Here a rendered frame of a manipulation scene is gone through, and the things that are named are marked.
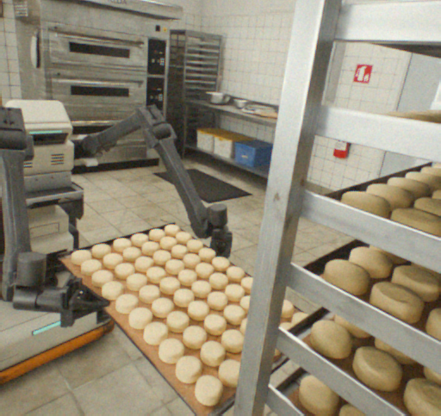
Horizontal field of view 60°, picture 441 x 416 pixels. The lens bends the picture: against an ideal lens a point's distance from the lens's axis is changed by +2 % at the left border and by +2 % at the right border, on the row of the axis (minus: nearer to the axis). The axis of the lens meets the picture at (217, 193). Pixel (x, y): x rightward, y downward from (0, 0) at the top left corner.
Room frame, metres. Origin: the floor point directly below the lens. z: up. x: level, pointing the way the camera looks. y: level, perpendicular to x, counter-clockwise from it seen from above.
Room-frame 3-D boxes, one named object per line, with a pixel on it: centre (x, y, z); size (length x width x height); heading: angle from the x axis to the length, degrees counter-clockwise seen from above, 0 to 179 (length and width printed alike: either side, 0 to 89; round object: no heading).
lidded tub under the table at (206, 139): (5.59, 0.13, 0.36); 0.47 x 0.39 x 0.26; 130
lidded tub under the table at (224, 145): (5.29, -0.14, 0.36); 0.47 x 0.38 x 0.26; 132
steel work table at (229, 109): (5.18, -0.24, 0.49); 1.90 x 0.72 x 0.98; 42
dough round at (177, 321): (0.70, 0.06, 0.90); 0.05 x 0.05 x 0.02
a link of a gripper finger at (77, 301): (0.74, 0.27, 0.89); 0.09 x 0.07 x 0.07; 92
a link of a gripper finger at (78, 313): (0.74, 0.27, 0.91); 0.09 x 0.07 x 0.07; 92
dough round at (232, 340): (0.67, -0.07, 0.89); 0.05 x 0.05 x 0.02
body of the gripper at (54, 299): (0.73, 0.34, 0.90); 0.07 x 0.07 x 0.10; 2
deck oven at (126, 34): (4.88, 1.61, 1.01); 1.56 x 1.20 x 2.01; 132
